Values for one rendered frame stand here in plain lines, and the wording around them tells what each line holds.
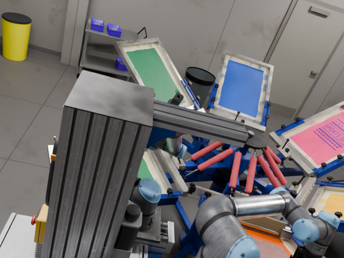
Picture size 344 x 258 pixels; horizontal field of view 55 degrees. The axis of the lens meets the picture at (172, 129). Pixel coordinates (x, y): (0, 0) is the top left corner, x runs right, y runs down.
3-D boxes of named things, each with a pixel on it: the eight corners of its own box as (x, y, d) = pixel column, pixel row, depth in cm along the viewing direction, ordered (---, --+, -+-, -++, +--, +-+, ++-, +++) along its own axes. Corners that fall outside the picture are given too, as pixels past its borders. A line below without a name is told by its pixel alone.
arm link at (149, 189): (149, 219, 155) (157, 198, 148) (125, 205, 157) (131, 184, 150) (159, 203, 165) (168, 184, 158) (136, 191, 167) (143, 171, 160)
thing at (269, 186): (281, 221, 249) (288, 210, 243) (181, 189, 245) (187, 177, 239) (267, 158, 319) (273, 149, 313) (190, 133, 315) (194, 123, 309)
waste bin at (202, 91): (201, 104, 599) (214, 72, 566) (203, 117, 556) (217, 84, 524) (174, 97, 591) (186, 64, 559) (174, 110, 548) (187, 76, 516)
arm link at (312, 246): (323, 237, 126) (332, 250, 118) (318, 248, 127) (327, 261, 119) (304, 231, 126) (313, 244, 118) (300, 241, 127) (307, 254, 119)
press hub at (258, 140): (213, 264, 313) (278, 154, 244) (173, 252, 311) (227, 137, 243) (214, 232, 347) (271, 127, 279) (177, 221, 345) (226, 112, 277)
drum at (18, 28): (31, 55, 559) (35, 18, 526) (23, 64, 524) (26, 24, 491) (6, 48, 551) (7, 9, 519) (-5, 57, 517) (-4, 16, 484)
